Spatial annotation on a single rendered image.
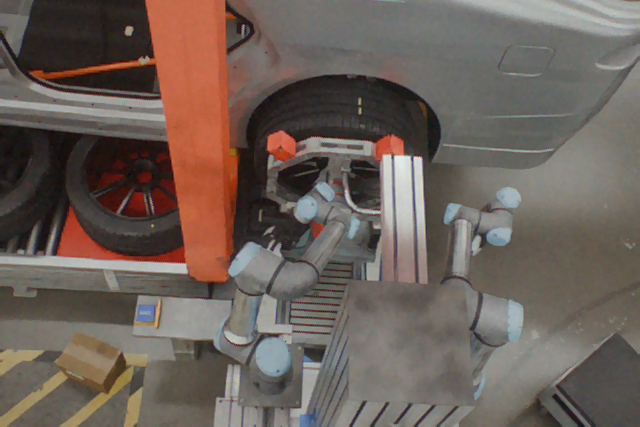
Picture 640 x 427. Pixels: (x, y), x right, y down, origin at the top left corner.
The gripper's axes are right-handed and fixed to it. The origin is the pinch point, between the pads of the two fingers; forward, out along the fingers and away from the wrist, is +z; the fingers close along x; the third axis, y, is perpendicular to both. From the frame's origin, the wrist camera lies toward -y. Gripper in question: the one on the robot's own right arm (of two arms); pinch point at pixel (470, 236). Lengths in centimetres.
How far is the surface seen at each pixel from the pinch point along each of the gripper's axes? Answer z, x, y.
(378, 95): -9, -55, 31
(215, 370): 113, 18, 79
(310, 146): -2, -36, 59
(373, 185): 0.8, -21.3, 35.1
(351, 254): 86, -28, 15
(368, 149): -6, -33, 38
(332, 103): -8, -51, 50
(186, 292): 100, -15, 93
